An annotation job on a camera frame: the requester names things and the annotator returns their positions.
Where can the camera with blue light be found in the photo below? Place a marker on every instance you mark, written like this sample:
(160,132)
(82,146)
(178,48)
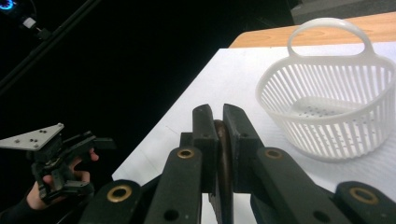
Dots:
(9,5)

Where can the black hair comb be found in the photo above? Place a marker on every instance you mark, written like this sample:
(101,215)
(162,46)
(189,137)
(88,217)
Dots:
(223,174)

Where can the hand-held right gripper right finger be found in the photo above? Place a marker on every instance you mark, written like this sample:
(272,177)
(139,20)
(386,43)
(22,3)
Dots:
(264,174)

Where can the black tripod stand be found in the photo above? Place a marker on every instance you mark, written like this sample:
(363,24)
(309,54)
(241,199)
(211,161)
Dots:
(43,46)

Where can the wooden table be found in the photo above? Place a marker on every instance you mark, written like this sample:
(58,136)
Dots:
(311,34)

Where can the white table mat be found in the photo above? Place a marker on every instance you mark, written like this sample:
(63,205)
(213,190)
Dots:
(249,77)

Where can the white plastic basket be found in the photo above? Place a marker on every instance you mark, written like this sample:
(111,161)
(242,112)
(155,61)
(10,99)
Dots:
(330,102)

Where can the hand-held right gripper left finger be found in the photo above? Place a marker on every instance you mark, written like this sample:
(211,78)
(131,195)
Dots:
(186,174)

